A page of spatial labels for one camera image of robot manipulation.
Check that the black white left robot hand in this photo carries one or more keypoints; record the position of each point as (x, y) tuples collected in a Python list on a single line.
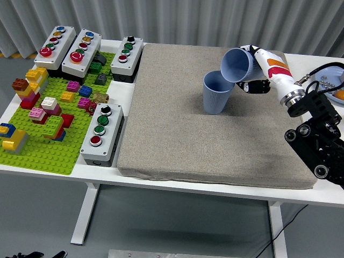
[(35, 254)]

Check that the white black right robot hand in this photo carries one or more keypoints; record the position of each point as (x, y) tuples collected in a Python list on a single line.
[(279, 78)]

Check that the blue ribbed plastic cup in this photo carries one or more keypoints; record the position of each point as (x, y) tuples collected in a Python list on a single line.
[(236, 64), (215, 102)]

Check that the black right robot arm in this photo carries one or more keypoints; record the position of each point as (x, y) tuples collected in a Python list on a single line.
[(317, 107)]

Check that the light blue plate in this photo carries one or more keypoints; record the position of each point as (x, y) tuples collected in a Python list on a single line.
[(333, 74)]

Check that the small grey block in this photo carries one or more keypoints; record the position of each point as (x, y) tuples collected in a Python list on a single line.
[(342, 78)]

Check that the small orange item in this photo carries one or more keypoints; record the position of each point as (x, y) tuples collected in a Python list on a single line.
[(340, 94)]

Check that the white table leg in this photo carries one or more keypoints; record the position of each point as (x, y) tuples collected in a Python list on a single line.
[(86, 212), (278, 231)]

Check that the green studded baseplate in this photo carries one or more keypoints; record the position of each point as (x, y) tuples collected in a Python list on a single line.
[(40, 158)]

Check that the grey-brown fabric mat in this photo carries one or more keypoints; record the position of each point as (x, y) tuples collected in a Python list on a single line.
[(174, 121)]

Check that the blue yellow grey brick stack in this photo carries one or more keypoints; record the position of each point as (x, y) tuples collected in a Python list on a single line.
[(14, 139)]

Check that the green orange blue brick stack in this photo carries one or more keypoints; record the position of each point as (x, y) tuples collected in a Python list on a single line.
[(53, 127)]

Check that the white pleated curtain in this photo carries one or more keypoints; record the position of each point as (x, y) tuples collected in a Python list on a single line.
[(161, 21)]

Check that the red toy brick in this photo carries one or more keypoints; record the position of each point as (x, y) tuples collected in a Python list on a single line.
[(67, 120)]

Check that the grey four-button control box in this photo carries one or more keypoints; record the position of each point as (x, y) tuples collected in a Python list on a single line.
[(133, 59), (110, 137)]

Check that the pink red brick stack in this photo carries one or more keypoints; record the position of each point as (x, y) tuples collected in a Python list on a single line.
[(37, 115)]

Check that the white pink brick stack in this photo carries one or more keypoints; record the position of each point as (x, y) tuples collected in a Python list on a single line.
[(51, 105)]

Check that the magenta toy brick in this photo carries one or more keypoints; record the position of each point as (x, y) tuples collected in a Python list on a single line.
[(83, 103), (73, 86)]

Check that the yellow toy brick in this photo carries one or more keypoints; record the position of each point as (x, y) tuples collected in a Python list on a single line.
[(67, 97)]

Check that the yellow white red brick tower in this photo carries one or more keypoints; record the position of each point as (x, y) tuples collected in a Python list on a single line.
[(33, 91)]

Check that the brass pipe fitting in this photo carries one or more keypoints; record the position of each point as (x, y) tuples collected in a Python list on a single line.
[(100, 97)]

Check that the brown toy brick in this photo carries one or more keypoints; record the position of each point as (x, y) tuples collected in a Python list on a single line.
[(19, 84)]

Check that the blue toy brick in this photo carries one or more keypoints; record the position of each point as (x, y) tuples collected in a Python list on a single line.
[(85, 91)]

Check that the grey sloped toy brick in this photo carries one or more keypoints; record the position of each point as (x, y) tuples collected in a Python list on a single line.
[(101, 79)]

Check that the dark grey curved piece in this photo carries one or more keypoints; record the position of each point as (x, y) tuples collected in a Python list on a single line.
[(100, 59)]

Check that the dark green toy brick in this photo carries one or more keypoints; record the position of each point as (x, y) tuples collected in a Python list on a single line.
[(95, 67)]

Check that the grey five-button control box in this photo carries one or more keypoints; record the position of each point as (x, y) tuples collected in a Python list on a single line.
[(57, 51), (86, 56)]

